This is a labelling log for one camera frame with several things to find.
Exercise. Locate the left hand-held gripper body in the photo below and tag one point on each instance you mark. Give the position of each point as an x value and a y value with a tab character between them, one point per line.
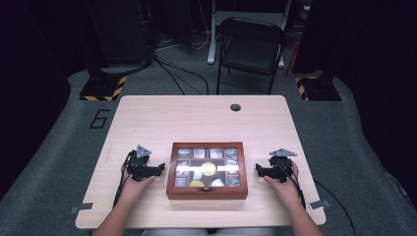
139	168

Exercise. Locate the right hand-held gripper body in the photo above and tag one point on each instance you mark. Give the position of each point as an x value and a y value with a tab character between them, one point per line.
281	168

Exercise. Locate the yellow-lidded capsule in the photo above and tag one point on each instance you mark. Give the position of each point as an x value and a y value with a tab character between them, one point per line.
208	168
196	184

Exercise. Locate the wooden box with glass lid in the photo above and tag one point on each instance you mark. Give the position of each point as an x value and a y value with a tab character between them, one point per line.
209	195

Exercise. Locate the person's left hand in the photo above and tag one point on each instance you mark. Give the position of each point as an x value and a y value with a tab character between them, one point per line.
134	190

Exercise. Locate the person's right hand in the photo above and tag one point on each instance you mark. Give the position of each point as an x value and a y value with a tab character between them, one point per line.
288	193

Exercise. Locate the white capsule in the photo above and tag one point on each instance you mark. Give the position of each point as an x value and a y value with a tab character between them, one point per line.
198	175
217	183

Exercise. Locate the white and red packet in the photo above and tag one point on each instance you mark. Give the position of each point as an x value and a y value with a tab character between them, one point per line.
199	153

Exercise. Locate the grey tape strip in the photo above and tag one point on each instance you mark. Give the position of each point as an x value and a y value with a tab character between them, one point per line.
82	207
319	204

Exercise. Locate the black table grommet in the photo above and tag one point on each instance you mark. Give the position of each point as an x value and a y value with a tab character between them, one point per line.
235	107

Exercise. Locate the black yellow striped stand base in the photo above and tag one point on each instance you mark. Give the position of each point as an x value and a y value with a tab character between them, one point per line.
101	88
319	90

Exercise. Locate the grey floor mat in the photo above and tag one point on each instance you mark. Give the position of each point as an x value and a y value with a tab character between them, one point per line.
49	164

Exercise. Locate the black folding chair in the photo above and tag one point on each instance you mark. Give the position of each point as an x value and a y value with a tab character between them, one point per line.
250	54

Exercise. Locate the dark equipment cabinet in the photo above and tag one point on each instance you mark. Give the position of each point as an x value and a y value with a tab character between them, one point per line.
121	32

